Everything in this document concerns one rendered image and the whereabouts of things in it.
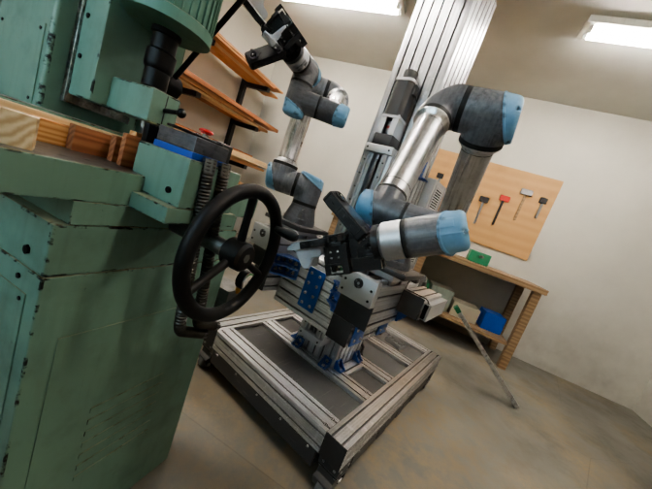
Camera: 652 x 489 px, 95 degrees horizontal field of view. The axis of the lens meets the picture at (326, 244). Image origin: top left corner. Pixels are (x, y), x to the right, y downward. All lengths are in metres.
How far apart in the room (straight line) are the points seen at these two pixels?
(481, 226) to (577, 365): 1.74
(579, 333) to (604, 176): 1.64
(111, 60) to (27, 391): 0.67
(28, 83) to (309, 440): 1.27
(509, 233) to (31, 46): 3.80
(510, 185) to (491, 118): 3.06
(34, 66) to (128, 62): 0.18
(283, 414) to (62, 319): 0.86
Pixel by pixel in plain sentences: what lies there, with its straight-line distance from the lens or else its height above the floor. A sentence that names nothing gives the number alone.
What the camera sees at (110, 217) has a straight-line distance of 0.65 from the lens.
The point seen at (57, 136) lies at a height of 0.92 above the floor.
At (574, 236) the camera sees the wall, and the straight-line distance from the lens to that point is 4.08.
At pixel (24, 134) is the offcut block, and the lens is 0.59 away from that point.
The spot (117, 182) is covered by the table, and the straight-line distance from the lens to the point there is 0.64.
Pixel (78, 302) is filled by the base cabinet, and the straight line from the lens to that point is 0.70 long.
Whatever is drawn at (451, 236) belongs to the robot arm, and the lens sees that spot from 0.54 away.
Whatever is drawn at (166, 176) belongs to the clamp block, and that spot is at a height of 0.92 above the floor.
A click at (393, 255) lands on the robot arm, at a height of 0.92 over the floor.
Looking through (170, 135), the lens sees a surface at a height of 0.99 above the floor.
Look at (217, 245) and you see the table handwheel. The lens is 0.63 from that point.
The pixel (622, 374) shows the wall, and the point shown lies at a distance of 4.46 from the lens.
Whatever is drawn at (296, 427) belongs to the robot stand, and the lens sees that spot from 1.29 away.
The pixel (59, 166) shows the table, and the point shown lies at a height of 0.89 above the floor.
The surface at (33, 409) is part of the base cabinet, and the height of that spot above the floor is 0.45.
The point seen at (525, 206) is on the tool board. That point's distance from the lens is 3.94.
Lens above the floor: 0.98
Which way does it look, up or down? 9 degrees down
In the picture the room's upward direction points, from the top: 20 degrees clockwise
